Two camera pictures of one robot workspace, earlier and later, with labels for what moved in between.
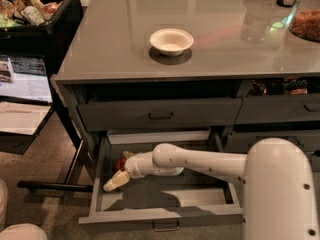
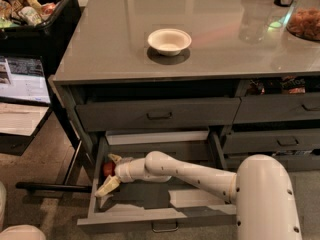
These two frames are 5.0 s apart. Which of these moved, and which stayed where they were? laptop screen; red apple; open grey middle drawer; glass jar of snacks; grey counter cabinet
Moved: red apple
Stayed: open grey middle drawer; glass jar of snacks; grey counter cabinet; laptop screen
